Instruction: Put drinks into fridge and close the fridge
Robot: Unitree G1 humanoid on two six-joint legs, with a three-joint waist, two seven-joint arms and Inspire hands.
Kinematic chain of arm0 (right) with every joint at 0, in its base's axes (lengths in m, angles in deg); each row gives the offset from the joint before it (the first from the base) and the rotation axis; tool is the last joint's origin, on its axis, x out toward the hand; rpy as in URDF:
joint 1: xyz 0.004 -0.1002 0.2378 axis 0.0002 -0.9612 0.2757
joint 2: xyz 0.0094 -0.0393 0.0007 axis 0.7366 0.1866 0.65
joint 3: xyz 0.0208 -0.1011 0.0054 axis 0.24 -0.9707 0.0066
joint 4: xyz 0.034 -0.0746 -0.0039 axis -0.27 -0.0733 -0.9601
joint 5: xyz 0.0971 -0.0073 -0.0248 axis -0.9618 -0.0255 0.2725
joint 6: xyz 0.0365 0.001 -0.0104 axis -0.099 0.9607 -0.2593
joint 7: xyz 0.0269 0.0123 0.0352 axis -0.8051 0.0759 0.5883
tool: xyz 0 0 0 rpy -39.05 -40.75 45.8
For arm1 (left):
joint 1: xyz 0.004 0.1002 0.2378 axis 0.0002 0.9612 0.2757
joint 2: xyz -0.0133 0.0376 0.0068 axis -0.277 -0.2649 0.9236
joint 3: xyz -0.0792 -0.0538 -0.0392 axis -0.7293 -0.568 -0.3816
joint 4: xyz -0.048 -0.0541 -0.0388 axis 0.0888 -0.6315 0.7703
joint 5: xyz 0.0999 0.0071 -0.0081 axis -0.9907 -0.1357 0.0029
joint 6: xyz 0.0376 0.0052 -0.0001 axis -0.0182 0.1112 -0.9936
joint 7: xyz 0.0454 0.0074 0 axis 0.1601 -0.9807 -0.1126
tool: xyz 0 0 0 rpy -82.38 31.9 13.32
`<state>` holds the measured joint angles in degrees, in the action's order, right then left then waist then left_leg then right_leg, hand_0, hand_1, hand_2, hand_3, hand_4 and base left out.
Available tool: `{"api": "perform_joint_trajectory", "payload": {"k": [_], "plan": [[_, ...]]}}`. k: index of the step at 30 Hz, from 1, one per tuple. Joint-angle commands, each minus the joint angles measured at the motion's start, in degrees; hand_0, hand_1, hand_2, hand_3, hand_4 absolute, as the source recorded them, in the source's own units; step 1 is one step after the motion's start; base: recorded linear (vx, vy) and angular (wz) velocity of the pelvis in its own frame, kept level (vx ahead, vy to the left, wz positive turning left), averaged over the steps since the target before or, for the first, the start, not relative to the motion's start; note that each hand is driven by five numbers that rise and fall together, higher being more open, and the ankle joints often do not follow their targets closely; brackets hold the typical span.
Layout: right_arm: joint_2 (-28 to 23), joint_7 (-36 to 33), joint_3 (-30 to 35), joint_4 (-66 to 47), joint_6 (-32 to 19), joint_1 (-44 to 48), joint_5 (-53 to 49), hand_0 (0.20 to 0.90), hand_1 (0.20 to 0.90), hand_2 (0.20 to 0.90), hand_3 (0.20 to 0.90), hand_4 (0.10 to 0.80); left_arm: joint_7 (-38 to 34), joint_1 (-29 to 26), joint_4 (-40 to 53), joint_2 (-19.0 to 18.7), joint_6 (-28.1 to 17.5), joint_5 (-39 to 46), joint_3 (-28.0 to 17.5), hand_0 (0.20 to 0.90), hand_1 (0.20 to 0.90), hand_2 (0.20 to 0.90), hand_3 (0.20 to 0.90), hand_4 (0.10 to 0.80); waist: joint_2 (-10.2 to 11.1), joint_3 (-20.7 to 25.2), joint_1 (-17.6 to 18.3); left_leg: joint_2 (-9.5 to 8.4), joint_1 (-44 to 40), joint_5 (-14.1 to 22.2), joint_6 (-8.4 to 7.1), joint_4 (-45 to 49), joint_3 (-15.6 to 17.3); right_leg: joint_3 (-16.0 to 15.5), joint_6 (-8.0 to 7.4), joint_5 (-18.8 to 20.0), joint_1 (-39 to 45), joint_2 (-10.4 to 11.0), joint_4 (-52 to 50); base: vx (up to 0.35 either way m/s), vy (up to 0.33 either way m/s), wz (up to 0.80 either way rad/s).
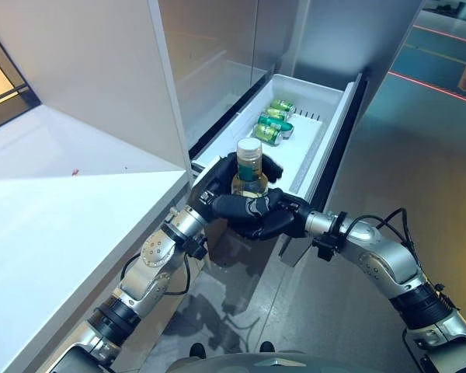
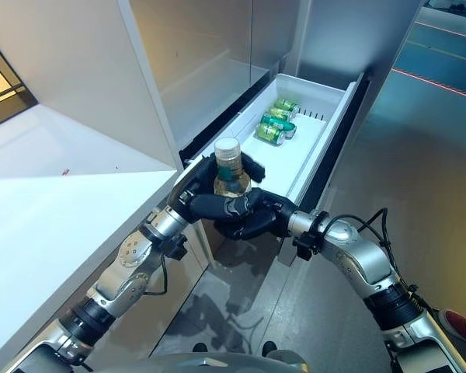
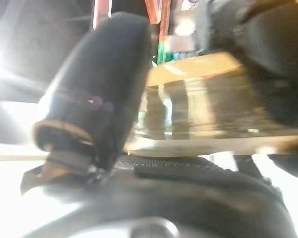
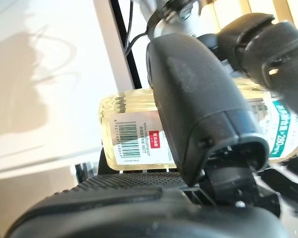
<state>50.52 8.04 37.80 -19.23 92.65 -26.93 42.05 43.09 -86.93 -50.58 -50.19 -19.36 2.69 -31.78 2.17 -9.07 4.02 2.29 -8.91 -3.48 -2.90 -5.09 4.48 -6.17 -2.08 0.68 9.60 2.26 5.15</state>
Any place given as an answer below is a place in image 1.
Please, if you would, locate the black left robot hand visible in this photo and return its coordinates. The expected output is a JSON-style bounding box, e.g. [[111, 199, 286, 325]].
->
[[196, 152, 285, 218]]

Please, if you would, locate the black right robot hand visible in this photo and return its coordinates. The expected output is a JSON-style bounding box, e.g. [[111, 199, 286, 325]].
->
[[232, 187, 310, 241]]

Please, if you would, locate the tea bottle with white cap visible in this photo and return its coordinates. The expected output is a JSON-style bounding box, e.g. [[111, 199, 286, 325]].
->
[[231, 138, 271, 199]]

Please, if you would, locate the white fridge drawer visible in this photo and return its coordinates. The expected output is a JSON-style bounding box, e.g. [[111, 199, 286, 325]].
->
[[190, 71, 370, 269]]

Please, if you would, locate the silver stainless fridge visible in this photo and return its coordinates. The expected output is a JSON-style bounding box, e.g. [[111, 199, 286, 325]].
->
[[157, 0, 426, 269]]

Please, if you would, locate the dark green drink can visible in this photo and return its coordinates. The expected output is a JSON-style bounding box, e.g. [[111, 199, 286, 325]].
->
[[258, 113, 294, 133]]

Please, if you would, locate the grey robot torso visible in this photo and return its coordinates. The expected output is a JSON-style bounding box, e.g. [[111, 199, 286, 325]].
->
[[166, 349, 343, 373]]

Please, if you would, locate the tall white cabinet panel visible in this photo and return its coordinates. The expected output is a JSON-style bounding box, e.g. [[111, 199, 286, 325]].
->
[[0, 0, 192, 186]]

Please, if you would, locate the white counter cabinet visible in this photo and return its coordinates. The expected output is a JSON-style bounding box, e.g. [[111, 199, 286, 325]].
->
[[0, 104, 207, 373]]

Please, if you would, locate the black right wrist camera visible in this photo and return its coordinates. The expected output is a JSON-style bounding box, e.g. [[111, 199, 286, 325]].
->
[[311, 232, 338, 262]]

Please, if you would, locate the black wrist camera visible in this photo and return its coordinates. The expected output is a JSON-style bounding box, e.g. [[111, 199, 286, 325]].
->
[[185, 234, 210, 260], [311, 232, 338, 262]]

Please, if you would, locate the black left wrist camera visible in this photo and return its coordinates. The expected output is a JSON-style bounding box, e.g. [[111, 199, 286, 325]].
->
[[185, 234, 210, 260]]

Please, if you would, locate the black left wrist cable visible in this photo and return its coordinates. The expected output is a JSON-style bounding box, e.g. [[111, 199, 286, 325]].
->
[[120, 252, 192, 297]]

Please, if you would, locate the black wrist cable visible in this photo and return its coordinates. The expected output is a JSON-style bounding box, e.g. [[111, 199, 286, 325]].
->
[[120, 252, 192, 297], [347, 207, 425, 273]]

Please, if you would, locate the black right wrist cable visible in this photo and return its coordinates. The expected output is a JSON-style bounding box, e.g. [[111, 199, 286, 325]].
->
[[347, 207, 425, 273]]

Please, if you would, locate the orange window with dark frame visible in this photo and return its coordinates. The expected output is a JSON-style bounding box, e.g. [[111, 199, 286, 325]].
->
[[0, 18, 43, 136]]

